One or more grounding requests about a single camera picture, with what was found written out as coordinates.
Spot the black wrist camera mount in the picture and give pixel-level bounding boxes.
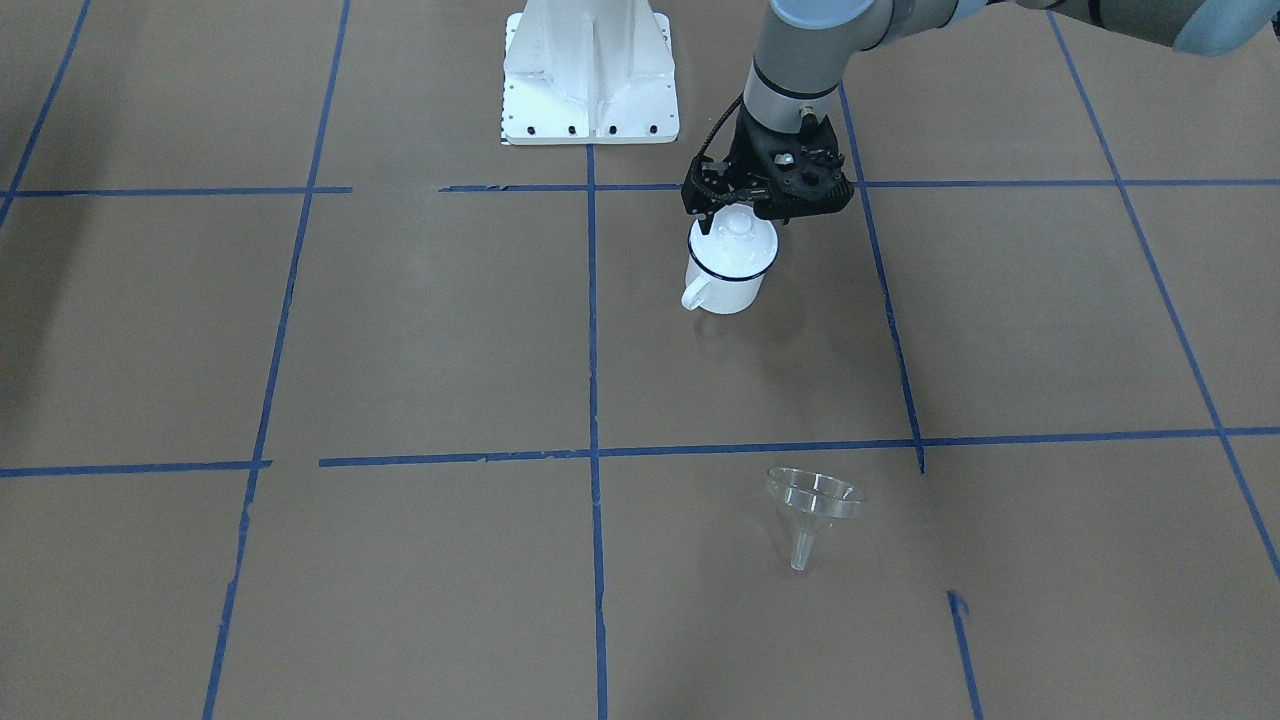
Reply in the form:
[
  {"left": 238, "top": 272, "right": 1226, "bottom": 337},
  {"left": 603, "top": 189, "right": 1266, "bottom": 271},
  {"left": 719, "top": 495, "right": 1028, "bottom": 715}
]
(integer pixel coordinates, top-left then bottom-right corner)
[{"left": 759, "top": 146, "right": 855, "bottom": 224}]

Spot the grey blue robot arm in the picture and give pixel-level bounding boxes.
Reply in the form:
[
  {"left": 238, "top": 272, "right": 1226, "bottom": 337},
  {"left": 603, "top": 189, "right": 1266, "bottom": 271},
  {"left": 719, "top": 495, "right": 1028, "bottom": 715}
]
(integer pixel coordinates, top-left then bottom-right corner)
[{"left": 680, "top": 1, "right": 1277, "bottom": 233}]

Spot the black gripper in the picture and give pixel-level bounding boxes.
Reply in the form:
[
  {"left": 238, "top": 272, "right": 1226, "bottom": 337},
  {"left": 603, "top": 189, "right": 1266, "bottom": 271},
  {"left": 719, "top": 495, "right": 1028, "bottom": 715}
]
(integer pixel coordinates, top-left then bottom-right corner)
[{"left": 684, "top": 109, "right": 841, "bottom": 236}]

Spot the white ceramic lid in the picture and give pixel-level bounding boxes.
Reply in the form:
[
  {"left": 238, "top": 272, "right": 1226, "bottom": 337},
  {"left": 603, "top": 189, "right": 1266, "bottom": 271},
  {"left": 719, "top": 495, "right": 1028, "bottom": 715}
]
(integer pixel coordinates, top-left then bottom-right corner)
[{"left": 687, "top": 204, "right": 780, "bottom": 281}]

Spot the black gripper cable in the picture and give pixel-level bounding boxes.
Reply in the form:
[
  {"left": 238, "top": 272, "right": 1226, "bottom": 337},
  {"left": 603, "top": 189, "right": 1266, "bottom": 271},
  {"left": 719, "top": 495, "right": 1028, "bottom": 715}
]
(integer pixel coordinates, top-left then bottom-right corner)
[{"left": 690, "top": 95, "right": 746, "bottom": 181}]

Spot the white enamel mug blue rim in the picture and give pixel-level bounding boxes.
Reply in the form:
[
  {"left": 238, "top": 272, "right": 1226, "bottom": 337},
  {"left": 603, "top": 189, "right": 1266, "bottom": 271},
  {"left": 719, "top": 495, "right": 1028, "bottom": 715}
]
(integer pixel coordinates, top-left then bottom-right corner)
[{"left": 680, "top": 223, "right": 774, "bottom": 315}]

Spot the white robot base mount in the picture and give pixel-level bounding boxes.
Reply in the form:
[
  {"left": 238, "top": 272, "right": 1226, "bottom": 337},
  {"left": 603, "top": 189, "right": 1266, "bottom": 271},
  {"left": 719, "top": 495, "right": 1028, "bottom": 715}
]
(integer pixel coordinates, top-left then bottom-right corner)
[{"left": 500, "top": 1, "right": 681, "bottom": 146}]

